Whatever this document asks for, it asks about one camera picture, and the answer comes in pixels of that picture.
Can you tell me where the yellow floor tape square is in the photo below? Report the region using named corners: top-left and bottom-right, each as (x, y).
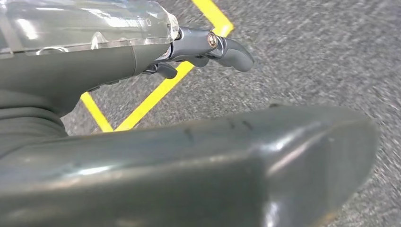
top-left (79, 0), bottom-right (235, 133)

